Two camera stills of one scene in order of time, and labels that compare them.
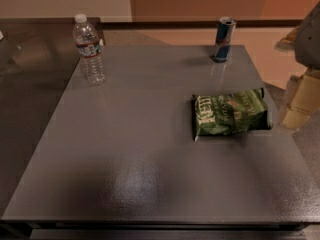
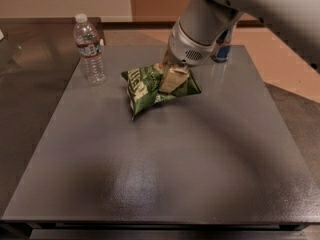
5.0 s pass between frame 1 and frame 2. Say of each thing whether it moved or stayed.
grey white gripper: moved
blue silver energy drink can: stayed
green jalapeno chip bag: moved
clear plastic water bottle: stayed
